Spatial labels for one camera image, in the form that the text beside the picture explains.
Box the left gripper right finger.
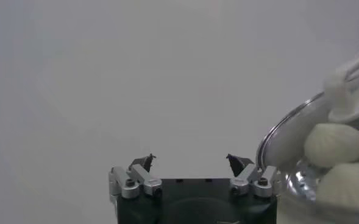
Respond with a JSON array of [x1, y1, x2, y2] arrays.
[[226, 153, 280, 198]]

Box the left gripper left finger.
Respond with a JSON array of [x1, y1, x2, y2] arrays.
[[108, 153, 163, 200]]

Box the white steamed baozi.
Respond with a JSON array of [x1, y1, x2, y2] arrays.
[[304, 123, 359, 169], [315, 163, 359, 215]]

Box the glass lid with white handle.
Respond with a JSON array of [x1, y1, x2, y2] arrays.
[[256, 42, 359, 224]]

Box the perforated steel steamer basket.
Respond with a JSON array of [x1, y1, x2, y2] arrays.
[[276, 115, 359, 224]]

